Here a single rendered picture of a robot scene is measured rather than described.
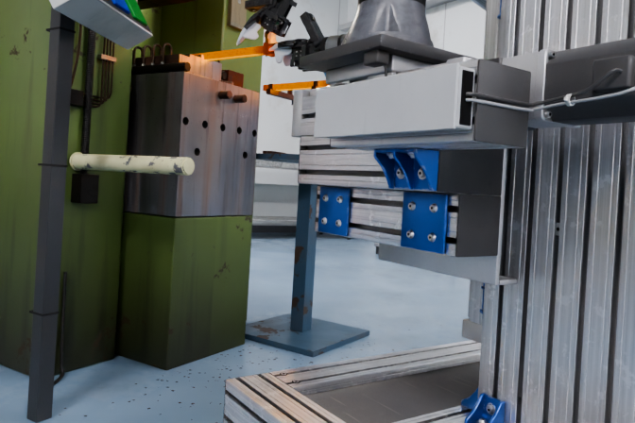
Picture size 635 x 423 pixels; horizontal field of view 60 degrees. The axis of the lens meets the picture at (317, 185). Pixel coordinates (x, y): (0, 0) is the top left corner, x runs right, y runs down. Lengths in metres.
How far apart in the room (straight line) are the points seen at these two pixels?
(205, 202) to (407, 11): 1.09
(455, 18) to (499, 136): 5.31
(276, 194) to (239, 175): 4.63
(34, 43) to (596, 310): 1.58
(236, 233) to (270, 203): 4.59
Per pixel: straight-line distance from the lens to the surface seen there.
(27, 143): 1.82
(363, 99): 0.71
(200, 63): 1.91
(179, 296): 1.80
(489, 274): 0.88
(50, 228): 1.44
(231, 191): 1.93
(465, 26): 5.82
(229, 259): 1.95
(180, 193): 1.75
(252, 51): 1.80
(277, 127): 6.59
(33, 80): 1.83
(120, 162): 1.57
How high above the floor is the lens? 0.59
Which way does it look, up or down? level
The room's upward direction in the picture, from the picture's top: 3 degrees clockwise
